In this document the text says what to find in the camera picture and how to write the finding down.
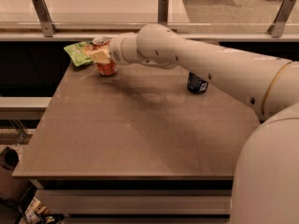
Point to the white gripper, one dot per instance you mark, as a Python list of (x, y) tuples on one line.
[(116, 52)]

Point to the red coke can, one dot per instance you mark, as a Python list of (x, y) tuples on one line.
[(108, 69)]

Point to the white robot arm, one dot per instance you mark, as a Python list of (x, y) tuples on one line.
[(265, 185)]

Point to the green rice chip bag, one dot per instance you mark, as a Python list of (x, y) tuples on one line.
[(79, 53)]

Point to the blue pepsi can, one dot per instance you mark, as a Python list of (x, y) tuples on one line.
[(196, 85)]

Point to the grey table drawer base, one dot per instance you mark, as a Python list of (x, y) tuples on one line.
[(138, 198)]

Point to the dark bin at left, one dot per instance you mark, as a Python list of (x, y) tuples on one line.
[(11, 188)]

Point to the packaged items on floor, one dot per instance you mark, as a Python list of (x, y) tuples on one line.
[(38, 213)]

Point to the left metal railing bracket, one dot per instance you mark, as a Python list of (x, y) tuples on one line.
[(47, 27)]

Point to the right metal railing bracket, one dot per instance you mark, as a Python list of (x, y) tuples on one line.
[(276, 29)]

